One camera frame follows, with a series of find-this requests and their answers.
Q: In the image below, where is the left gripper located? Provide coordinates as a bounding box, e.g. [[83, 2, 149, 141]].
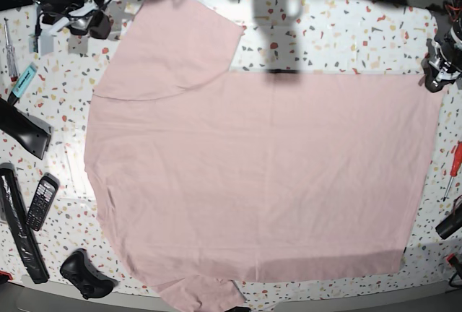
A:
[[424, 37, 461, 92]]

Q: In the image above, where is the red clamp at left edge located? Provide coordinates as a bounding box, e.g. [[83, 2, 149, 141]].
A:
[[0, 271, 12, 285]]

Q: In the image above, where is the long black wrapped bar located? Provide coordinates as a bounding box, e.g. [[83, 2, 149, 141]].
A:
[[1, 164, 50, 284]]

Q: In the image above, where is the black game controller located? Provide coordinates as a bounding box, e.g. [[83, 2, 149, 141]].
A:
[[60, 248, 118, 300]]

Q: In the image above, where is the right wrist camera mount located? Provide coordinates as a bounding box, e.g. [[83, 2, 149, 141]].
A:
[[29, 18, 71, 56]]

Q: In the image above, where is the red handle screwdriver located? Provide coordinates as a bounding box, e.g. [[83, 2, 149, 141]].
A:
[[443, 141, 462, 201]]

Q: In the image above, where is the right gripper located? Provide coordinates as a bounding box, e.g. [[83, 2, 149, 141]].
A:
[[38, 0, 111, 40]]

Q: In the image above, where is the turquoise highlighter marker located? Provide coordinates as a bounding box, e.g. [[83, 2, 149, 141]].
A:
[[7, 62, 38, 105]]

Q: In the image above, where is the small red black clip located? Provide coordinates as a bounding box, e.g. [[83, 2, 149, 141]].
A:
[[446, 253, 458, 267]]

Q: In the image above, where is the pink T-shirt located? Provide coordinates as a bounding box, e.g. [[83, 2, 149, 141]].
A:
[[84, 0, 442, 311]]

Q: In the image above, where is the black cylinder with wires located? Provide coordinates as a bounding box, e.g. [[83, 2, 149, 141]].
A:
[[435, 196, 461, 240]]

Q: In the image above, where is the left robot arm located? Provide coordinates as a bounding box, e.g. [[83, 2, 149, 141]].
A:
[[424, 0, 461, 92]]

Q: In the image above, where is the black remote control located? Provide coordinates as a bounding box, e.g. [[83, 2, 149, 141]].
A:
[[26, 173, 59, 232]]

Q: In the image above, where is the clear handle screwdriver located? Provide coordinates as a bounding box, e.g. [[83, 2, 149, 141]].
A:
[[4, 19, 19, 82]]

